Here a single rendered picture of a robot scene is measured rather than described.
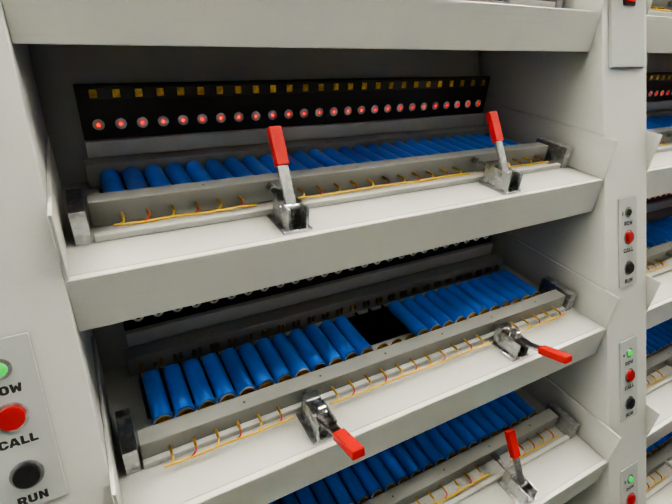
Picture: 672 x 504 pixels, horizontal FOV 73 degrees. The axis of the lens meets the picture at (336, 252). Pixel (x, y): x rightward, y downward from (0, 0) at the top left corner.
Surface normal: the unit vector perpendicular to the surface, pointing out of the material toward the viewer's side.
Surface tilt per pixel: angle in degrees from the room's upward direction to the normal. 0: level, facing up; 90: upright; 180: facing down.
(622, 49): 90
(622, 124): 90
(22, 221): 90
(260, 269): 112
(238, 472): 22
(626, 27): 90
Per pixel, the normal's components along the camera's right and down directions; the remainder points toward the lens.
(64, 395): 0.47, 0.10
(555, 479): 0.07, -0.87
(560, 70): -0.88, 0.18
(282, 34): 0.48, 0.46
